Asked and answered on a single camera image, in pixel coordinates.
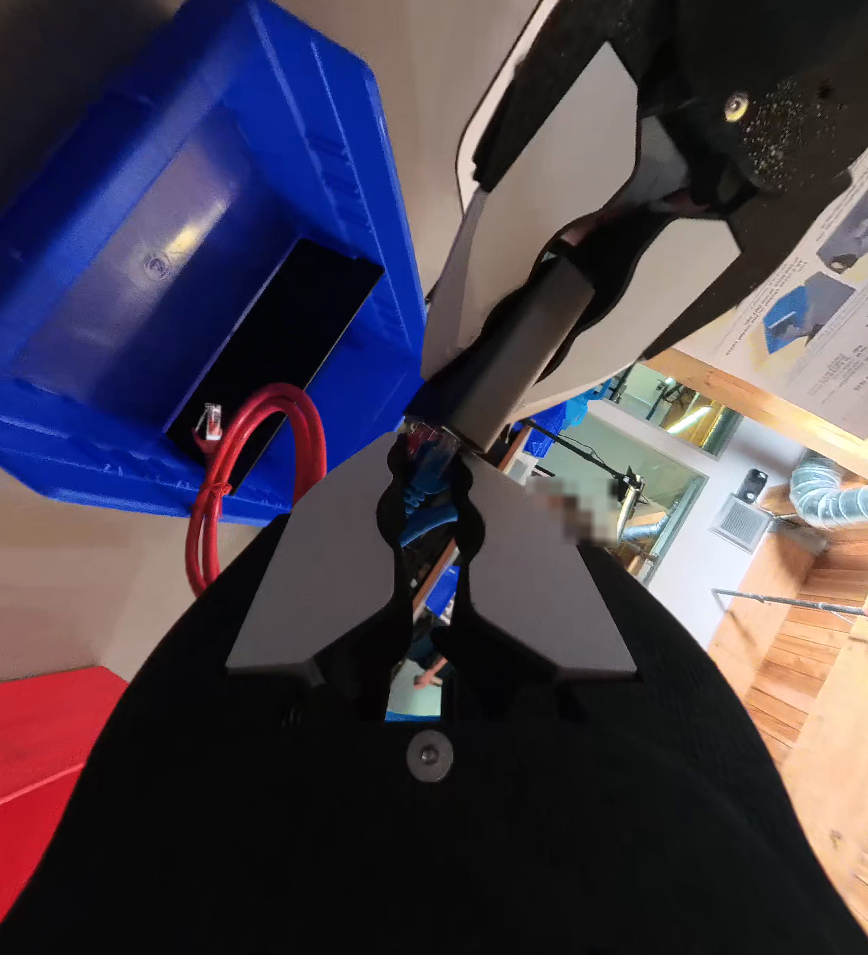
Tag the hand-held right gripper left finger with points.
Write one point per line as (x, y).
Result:
(322, 574)

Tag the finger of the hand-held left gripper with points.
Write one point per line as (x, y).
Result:
(658, 298)
(538, 186)

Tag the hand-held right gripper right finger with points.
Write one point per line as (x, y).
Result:
(546, 589)

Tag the black network switch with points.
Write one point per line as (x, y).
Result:
(531, 351)

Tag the red plastic bin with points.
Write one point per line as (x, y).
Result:
(16, 746)

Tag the blue plastic bin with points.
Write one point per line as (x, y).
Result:
(180, 246)

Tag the grey desk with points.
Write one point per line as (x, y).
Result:
(46, 582)

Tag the blue storage bin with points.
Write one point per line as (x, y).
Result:
(443, 589)
(557, 436)

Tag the printed instruction sheet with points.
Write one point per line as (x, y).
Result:
(837, 313)

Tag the black bin divider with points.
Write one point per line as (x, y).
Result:
(285, 336)

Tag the ceiling sprinkler pipe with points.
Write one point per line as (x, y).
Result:
(814, 604)

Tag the black camera stand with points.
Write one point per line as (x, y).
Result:
(598, 464)

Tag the wall vent grille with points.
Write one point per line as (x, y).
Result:
(740, 522)

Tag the black wall box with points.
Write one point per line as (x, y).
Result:
(753, 485)

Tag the large silver duct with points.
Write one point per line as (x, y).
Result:
(851, 496)

